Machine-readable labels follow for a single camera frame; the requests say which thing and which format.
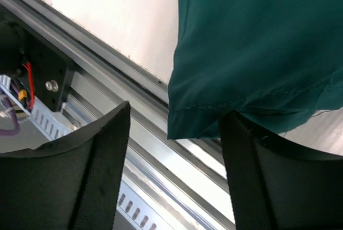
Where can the green shorts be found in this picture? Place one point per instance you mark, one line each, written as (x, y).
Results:
(277, 62)

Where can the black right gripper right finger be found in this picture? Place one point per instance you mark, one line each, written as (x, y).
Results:
(275, 183)

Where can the aluminium front rail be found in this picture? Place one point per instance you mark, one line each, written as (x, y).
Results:
(166, 184)

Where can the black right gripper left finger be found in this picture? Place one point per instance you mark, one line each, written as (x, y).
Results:
(61, 179)

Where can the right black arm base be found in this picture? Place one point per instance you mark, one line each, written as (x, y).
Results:
(38, 70)

